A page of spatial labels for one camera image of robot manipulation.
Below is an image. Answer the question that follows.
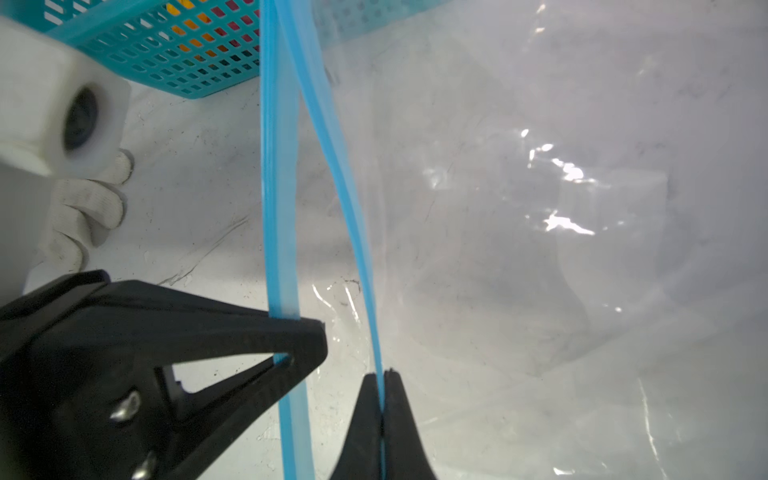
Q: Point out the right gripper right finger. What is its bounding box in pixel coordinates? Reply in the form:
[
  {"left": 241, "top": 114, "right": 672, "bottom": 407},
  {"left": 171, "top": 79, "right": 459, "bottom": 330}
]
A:
[{"left": 382, "top": 369, "right": 437, "bottom": 480}]

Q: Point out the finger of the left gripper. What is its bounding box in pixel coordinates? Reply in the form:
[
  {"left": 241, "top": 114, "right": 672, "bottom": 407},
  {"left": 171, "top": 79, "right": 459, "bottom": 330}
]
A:
[{"left": 1, "top": 270, "right": 327, "bottom": 479}]

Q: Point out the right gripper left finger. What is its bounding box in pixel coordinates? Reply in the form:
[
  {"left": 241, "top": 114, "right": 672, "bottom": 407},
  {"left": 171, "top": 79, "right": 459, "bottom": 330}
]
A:
[{"left": 329, "top": 373, "right": 382, "bottom": 480}]

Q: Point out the clear zip bag blue zipper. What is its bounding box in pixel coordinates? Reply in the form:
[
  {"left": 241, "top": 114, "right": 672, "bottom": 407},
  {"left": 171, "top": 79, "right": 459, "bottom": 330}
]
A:
[{"left": 262, "top": 1, "right": 767, "bottom": 479}]

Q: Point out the teal plastic basket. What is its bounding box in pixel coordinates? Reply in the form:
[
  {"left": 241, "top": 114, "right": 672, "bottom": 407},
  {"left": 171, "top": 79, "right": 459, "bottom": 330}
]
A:
[{"left": 1, "top": 1, "right": 437, "bottom": 105}]

